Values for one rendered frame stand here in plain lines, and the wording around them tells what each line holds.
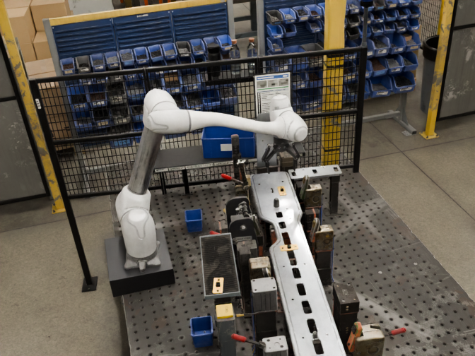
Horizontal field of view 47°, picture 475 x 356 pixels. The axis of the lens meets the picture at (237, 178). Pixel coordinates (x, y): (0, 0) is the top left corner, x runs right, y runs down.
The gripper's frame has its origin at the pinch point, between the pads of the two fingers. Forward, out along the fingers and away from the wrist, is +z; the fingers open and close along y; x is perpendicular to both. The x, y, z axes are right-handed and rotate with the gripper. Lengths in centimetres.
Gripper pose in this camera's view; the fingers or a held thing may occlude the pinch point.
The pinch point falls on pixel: (281, 169)
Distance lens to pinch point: 289.0
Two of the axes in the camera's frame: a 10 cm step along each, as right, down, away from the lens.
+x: -1.1, -5.4, 8.4
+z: 0.6, 8.4, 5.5
